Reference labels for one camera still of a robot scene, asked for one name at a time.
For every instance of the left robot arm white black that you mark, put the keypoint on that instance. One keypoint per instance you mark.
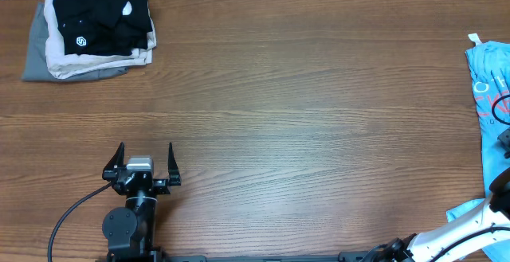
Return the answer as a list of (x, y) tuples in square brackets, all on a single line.
[(130, 230)]

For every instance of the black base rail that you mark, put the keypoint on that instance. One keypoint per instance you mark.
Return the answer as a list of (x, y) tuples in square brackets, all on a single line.
[(341, 257)]

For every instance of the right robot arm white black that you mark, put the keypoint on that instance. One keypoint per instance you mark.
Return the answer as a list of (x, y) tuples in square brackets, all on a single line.
[(486, 224)]

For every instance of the black polo shirt with logo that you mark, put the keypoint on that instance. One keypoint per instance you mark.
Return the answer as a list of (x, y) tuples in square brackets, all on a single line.
[(103, 27)]

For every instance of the folded beige garment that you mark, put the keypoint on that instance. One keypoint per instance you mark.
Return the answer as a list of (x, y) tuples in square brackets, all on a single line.
[(63, 66)]

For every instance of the light blue printed t-shirt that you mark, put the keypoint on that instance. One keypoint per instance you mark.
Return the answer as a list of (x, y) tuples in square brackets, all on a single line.
[(489, 69)]

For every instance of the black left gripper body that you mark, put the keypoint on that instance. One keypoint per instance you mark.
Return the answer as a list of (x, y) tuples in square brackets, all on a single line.
[(159, 185)]

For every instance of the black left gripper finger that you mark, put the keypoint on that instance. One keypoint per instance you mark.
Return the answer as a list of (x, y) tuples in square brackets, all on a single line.
[(173, 169), (114, 165)]

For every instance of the folded grey garment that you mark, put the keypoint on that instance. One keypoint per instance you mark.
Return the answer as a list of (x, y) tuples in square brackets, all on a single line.
[(36, 69)]

